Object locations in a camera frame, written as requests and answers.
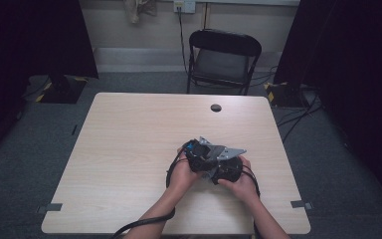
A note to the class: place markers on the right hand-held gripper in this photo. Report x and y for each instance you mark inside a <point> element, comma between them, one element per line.
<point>229,169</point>

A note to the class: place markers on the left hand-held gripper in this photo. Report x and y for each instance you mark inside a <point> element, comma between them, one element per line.
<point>199,162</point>

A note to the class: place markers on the person's right hand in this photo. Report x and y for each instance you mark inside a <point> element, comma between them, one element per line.
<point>243,187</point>

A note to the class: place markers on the person's left hand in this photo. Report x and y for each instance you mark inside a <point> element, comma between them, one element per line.
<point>180,177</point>

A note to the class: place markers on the grey tape strip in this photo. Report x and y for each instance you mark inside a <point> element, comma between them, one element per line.
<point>51,207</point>
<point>300,204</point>

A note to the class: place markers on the black stand base yellow tape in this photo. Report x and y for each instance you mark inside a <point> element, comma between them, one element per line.
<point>285,96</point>

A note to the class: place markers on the black folding chair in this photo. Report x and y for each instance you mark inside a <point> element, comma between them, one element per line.
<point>222,63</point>

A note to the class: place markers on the tall black curtain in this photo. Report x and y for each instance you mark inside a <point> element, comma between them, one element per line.
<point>354,66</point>

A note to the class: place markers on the beige hanging cloth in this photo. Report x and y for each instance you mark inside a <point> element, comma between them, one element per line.
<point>139,10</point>

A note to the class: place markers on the wide black curtain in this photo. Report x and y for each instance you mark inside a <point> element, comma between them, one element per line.
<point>30,49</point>

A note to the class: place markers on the white wall socket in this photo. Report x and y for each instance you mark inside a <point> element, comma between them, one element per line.
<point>185,6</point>

